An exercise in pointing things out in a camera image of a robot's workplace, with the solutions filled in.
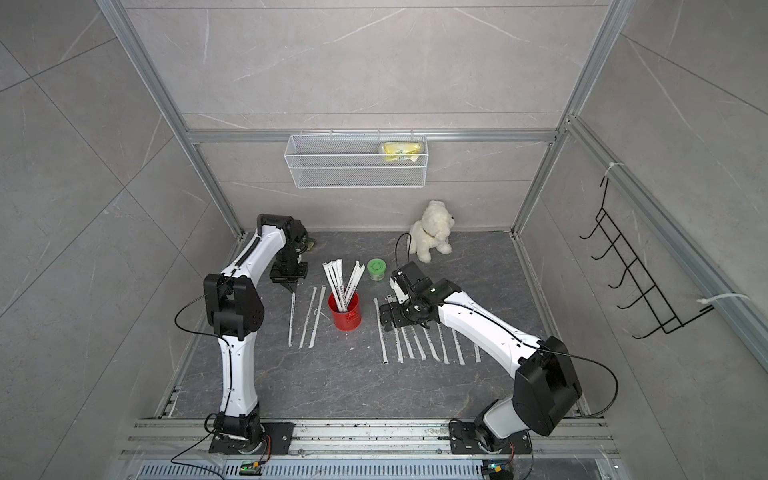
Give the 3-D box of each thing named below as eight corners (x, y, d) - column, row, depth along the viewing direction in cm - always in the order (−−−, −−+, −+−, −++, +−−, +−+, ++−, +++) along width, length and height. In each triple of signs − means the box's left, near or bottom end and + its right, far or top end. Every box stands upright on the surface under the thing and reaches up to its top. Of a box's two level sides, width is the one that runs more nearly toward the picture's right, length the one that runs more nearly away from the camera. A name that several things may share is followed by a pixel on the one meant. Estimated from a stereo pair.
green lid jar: (368, 282, 107) (366, 272, 102) (368, 268, 111) (367, 258, 106) (386, 282, 107) (386, 272, 102) (386, 268, 111) (386, 258, 106)
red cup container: (331, 331, 94) (325, 315, 86) (334, 310, 99) (329, 293, 91) (360, 331, 94) (357, 315, 86) (362, 310, 99) (359, 293, 91)
